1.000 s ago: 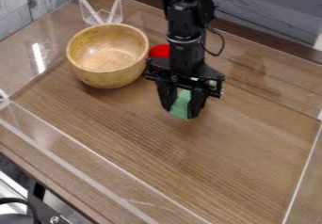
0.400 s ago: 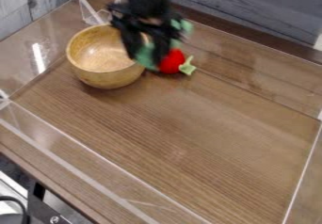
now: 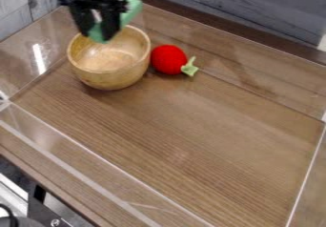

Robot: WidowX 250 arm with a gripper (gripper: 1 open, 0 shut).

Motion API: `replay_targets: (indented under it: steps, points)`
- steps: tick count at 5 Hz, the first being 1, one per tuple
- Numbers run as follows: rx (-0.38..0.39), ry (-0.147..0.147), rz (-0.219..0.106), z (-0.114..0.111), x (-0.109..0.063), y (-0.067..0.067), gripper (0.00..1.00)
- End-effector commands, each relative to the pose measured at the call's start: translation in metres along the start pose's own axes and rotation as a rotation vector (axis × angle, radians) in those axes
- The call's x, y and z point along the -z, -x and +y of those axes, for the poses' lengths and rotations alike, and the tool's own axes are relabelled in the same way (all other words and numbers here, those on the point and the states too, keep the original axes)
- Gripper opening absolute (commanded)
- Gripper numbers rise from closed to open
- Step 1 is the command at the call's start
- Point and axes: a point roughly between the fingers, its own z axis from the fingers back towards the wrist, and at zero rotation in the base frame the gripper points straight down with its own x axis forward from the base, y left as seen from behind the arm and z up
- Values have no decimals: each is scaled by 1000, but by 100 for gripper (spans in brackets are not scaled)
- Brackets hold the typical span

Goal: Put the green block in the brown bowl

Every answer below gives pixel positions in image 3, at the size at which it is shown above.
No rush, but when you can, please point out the brown wooden bowl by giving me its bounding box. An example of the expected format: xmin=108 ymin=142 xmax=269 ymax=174
xmin=66 ymin=25 xmax=151 ymax=91

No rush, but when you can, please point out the black cable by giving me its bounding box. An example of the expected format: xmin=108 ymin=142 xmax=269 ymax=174
xmin=0 ymin=203 xmax=20 ymax=227

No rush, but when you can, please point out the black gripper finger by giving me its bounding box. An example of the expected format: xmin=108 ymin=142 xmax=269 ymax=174
xmin=68 ymin=4 xmax=94 ymax=36
xmin=100 ymin=4 xmax=120 ymax=41

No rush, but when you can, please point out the clear acrylic tray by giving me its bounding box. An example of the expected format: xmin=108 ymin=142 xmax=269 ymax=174
xmin=0 ymin=6 xmax=326 ymax=227

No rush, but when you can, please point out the red toy strawberry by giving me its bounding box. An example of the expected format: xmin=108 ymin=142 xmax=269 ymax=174
xmin=149 ymin=45 xmax=199 ymax=76

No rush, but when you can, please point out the black table leg bracket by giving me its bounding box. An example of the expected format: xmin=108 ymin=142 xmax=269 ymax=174
xmin=26 ymin=184 xmax=72 ymax=227

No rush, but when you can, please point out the green rectangular block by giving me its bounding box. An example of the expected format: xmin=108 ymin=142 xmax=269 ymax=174
xmin=88 ymin=0 xmax=143 ymax=44

